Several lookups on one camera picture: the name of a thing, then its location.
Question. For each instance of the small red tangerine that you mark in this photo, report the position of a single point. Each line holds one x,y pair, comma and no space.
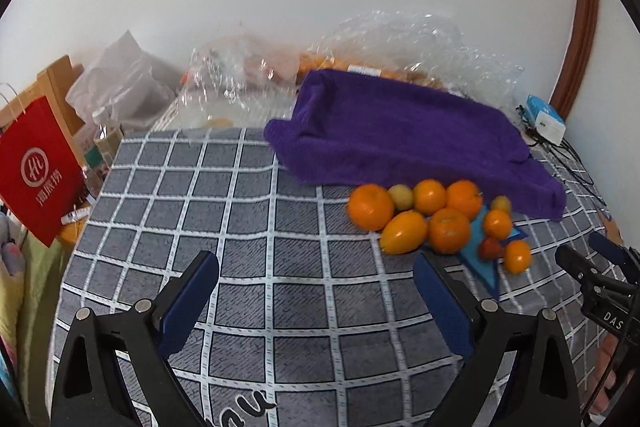
490,249

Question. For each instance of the small orange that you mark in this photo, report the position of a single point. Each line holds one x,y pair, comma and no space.
497,224
517,257

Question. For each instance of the grey checked tablecloth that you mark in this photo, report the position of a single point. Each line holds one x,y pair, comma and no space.
310,324

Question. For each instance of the oval orange citrus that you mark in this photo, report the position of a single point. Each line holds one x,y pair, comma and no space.
404,233

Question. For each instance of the large orange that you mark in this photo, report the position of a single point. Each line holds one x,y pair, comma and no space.
369,207
449,230

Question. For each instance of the yellow-green small fruit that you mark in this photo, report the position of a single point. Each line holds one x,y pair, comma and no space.
402,197

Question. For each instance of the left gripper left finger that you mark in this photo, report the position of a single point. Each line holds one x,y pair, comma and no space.
89,388

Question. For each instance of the orange behind right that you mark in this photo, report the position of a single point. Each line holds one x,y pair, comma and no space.
466,197

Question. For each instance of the red paper bag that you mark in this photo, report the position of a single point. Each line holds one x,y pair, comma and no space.
40,176

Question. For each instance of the clear crumpled plastic bag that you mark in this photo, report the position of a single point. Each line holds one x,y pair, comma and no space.
429,50

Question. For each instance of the orange behind middle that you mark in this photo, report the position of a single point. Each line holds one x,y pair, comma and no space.
429,196

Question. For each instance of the person's right hand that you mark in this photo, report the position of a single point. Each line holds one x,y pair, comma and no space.
617,372

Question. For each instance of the cardboard box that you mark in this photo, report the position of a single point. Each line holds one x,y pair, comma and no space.
53,83

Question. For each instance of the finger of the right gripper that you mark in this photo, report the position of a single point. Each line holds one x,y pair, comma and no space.
625,258
603,299

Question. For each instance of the oranges in plastic bag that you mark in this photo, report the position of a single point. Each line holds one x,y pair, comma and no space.
313,61

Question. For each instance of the brown wooden door frame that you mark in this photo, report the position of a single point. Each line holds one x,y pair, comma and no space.
577,56

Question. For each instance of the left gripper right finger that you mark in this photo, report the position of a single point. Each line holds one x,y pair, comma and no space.
541,389

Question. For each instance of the large front orange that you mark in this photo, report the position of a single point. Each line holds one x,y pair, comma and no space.
449,230

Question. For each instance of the clear plastic bag left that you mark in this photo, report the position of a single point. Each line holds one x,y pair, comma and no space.
239,81

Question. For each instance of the white blue power adapter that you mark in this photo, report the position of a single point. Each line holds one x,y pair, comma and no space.
544,119

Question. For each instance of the purple towel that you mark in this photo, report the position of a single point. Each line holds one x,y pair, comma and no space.
352,129

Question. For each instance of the white translucent plastic bag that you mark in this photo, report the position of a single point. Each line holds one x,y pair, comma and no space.
119,88

